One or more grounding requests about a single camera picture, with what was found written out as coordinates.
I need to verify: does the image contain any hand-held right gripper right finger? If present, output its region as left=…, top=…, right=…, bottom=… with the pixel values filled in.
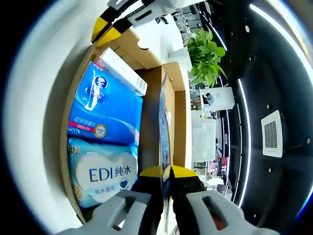
left=170, top=165, right=272, bottom=235

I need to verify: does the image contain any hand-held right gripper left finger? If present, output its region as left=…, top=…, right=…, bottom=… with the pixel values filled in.
left=56, top=165, right=164, bottom=235

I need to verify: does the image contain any white medicine carton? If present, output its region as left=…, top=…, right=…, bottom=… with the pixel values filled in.
left=94, top=47, right=148, bottom=97

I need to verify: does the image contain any light blue wet wipes pack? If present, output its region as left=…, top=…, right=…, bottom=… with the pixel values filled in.
left=67, top=137, right=139, bottom=211

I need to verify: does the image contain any black grey soft pouch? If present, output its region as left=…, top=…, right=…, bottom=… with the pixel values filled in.
left=157, top=71, right=173, bottom=233

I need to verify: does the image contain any brown cardboard shoe box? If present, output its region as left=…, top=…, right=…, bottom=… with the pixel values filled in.
left=60, top=26, right=193, bottom=225

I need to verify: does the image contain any blue soft tissue pack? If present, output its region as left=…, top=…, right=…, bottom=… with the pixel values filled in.
left=67, top=61, right=144, bottom=147

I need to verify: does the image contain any green potted plant white pot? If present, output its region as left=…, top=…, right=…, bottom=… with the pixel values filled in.
left=168, top=28, right=227, bottom=89

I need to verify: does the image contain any grey partition panel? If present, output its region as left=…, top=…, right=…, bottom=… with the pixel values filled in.
left=191, top=119, right=217, bottom=164

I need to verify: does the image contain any ceiling light strip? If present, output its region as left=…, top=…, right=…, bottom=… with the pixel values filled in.
left=249, top=3, right=313, bottom=67
left=238, top=78, right=250, bottom=206

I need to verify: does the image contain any ceiling air vent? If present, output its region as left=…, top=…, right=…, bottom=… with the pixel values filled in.
left=260, top=109, right=284, bottom=158

